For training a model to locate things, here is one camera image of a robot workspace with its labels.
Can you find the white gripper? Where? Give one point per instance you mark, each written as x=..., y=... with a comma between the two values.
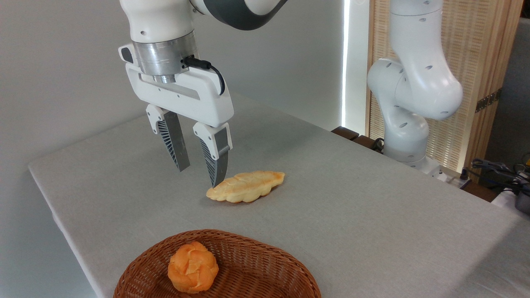
x=198, y=99

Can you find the round orange bread bun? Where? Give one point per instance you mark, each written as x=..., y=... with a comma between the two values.
x=193, y=268

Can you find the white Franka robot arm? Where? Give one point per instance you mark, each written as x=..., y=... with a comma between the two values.
x=418, y=82

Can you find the leaf-shaped golden bread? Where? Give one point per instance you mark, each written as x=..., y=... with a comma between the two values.
x=248, y=186

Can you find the brown wicker basket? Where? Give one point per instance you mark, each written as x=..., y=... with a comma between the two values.
x=256, y=269

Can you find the dark wooden base board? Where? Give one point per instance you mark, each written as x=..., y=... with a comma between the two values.
x=345, y=133

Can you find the grey tablecloth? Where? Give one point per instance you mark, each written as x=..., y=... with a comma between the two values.
x=352, y=215

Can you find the vertical white light strip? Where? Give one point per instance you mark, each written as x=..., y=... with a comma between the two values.
x=345, y=62

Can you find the metal screen hinge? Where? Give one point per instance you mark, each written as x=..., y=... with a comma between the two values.
x=488, y=100

